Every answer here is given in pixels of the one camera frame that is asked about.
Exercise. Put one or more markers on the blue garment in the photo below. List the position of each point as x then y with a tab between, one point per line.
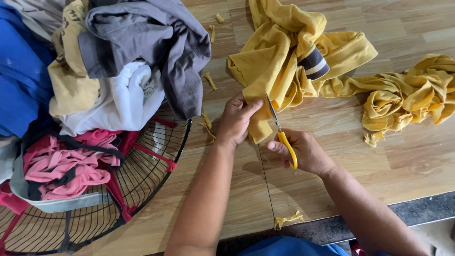
21	78

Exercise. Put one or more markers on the person's right hand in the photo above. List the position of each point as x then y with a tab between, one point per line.
307	151

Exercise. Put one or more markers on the person's blue clothing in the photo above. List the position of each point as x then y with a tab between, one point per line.
288	247

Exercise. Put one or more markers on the dark grey shirt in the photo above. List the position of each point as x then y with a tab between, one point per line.
160	35

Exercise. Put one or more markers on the red fabric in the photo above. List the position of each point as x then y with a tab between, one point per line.
124	141

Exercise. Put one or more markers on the crumpled yellow fabric heap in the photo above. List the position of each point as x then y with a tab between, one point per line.
408	92

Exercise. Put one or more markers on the mustard printed shirt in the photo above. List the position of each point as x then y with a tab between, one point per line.
71	87

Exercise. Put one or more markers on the white shirt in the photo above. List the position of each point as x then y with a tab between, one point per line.
121	103

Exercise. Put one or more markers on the yellow fabric scrap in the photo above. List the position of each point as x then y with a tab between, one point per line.
372	139
207	125
219	18
287	218
212	33
209	81

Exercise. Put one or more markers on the yellow shirt with striped cuff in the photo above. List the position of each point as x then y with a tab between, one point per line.
273	53

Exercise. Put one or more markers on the white fabric strip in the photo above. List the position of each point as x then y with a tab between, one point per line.
158	138

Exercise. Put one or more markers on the pink garment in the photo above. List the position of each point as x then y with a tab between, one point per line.
60	167

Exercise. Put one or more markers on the light grey garment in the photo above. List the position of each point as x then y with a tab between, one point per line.
39	14

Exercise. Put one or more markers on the person's left hand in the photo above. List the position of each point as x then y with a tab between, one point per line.
233	124

